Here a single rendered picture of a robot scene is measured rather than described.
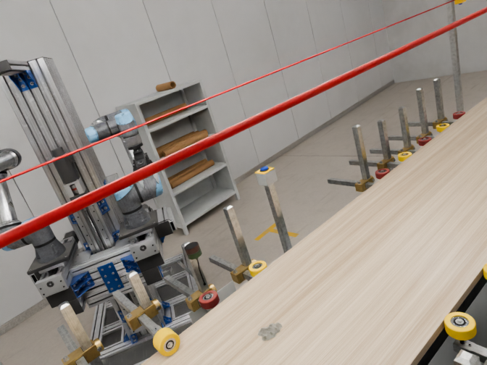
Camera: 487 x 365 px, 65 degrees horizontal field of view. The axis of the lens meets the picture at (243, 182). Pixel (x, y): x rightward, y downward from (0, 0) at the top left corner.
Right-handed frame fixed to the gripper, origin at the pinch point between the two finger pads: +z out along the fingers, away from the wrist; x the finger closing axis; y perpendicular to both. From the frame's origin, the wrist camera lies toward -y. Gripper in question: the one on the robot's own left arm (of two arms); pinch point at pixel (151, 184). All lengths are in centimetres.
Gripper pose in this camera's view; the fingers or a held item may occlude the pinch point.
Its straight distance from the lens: 187.4
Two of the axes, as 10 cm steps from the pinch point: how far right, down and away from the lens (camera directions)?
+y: -2.6, -2.7, 9.3
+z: 2.9, 9.0, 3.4
